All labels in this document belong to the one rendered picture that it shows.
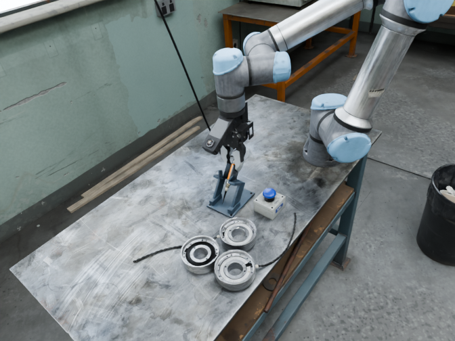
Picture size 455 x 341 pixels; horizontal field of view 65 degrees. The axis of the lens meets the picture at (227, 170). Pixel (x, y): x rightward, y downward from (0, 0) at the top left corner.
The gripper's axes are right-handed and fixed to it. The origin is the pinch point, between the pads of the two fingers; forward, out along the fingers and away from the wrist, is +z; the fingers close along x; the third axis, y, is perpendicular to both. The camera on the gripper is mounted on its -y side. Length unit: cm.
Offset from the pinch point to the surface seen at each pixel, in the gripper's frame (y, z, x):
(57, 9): 39, -22, 138
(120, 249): -35.6, 11.9, 15.8
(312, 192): 14.2, 11.9, -20.5
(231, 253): -21.0, 8.8, -14.0
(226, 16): 169, 17, 128
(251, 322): -22.7, 36.9, -20.0
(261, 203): -2.4, 7.4, -11.8
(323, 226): 24.2, 36.9, -22.1
